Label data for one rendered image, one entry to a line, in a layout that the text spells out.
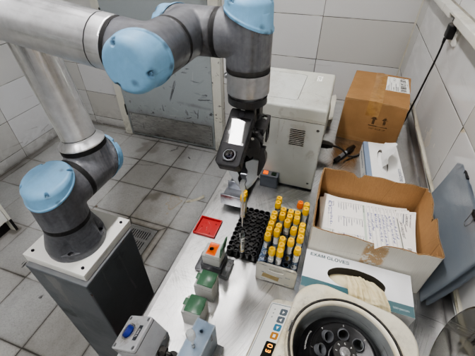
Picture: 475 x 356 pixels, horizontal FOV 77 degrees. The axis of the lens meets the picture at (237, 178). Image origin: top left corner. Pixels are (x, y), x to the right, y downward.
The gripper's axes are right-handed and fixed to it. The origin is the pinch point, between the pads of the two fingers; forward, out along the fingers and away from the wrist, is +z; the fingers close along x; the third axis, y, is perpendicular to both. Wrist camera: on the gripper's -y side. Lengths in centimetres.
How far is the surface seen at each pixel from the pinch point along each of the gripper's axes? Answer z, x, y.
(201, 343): 16.2, -0.6, -27.3
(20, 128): 88, 228, 105
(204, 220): 25.9, 14.5, 8.5
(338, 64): 28, -16, 164
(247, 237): 24.2, -0.2, 5.0
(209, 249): 18.4, 6.6, -5.9
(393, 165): 20, -40, 47
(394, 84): 8, -39, 88
